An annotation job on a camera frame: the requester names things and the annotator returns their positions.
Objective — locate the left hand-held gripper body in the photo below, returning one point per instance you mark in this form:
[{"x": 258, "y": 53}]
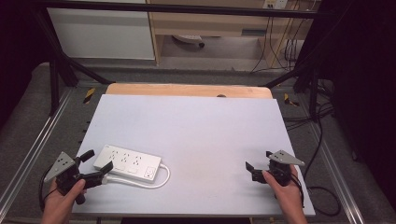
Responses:
[{"x": 61, "y": 165}]

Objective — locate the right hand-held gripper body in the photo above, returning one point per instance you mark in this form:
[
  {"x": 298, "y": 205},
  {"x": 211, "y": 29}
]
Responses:
[{"x": 281, "y": 169}]

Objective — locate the person's right hand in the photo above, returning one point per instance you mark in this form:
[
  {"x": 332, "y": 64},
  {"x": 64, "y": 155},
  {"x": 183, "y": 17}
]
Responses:
[{"x": 286, "y": 194}]

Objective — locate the person's left hand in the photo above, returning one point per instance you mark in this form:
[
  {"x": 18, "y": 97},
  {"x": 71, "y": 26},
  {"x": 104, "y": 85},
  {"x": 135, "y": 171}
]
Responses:
[{"x": 60, "y": 202}]

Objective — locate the wooden table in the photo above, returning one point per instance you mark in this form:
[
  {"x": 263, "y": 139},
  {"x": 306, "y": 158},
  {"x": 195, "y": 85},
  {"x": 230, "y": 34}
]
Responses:
[{"x": 186, "y": 90}]

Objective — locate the white cabinet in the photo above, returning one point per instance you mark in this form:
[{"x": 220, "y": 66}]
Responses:
[{"x": 99, "y": 31}]

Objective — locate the white floor power strip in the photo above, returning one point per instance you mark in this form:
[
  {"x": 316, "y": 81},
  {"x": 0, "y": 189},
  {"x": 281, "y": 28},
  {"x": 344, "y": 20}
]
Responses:
[{"x": 188, "y": 39}]

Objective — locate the aluminium floor rail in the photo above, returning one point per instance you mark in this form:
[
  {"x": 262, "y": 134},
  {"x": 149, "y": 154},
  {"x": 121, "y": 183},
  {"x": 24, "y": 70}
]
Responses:
[
  {"x": 31, "y": 149},
  {"x": 337, "y": 177}
]

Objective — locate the white wall socket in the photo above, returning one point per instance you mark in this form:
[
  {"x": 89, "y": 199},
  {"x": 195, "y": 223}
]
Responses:
[{"x": 275, "y": 3}]

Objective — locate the black metal frame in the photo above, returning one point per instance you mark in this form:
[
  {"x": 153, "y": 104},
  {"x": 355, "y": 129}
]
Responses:
[{"x": 174, "y": 8}]

